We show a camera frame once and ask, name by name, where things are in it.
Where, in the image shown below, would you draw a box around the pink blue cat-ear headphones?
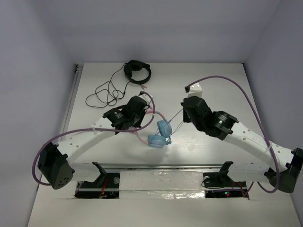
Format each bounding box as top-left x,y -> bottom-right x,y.
132,111 -> 173,148

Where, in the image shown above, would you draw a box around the light blue headphone cable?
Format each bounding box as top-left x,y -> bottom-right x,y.
151,107 -> 185,145

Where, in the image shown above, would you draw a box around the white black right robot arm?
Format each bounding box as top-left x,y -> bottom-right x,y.
181,96 -> 303,193

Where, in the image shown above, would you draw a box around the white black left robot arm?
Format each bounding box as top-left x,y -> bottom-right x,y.
37,92 -> 154,190

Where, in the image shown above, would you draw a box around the black headphones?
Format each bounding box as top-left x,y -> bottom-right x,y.
123,60 -> 152,85

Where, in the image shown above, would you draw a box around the silver foil tape strip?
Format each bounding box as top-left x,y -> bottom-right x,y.
119,170 -> 205,200

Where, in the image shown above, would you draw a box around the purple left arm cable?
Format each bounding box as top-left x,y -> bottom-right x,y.
32,92 -> 157,197

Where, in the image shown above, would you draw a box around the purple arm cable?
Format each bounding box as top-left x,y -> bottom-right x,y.
32,92 -> 157,197
189,75 -> 281,194

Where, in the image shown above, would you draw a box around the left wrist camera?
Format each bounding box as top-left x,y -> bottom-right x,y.
138,91 -> 153,105

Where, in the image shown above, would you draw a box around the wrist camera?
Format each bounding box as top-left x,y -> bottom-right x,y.
138,91 -> 153,105
184,82 -> 203,98

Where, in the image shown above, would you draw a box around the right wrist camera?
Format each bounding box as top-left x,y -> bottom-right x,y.
184,82 -> 203,98

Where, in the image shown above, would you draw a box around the black headphone cable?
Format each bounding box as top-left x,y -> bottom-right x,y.
85,63 -> 148,109

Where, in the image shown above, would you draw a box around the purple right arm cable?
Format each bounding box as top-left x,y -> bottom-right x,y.
189,75 -> 281,194

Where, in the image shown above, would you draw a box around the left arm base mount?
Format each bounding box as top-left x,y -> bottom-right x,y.
74,162 -> 120,199

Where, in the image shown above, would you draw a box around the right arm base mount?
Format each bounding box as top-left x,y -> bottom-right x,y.
201,161 -> 249,199

